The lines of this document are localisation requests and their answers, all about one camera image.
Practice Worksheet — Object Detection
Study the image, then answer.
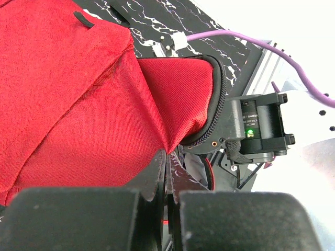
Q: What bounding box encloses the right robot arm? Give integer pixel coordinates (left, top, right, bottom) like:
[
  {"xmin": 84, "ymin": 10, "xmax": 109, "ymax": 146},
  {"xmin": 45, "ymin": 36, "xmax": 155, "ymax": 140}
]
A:
[{"xmin": 184, "ymin": 93, "xmax": 295, "ymax": 190}]

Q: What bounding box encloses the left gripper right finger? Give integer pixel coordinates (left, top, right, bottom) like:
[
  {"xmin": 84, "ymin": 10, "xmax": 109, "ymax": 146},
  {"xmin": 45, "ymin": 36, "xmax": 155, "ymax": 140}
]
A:
[{"xmin": 167, "ymin": 153, "xmax": 321, "ymax": 250}]

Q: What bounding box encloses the red student backpack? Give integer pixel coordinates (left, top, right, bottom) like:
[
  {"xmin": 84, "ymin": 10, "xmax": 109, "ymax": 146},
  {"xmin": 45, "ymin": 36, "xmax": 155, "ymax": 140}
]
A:
[{"xmin": 1, "ymin": 1, "xmax": 227, "ymax": 206}]

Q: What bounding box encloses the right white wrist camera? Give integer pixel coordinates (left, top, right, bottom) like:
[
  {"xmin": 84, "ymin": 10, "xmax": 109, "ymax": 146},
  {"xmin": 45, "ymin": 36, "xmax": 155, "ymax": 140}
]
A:
[{"xmin": 152, "ymin": 32, "xmax": 188, "ymax": 58}]

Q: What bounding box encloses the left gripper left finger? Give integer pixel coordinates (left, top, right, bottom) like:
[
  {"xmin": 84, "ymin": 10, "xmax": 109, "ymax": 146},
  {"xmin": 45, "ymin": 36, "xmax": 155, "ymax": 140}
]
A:
[{"xmin": 1, "ymin": 150, "xmax": 166, "ymax": 250}]

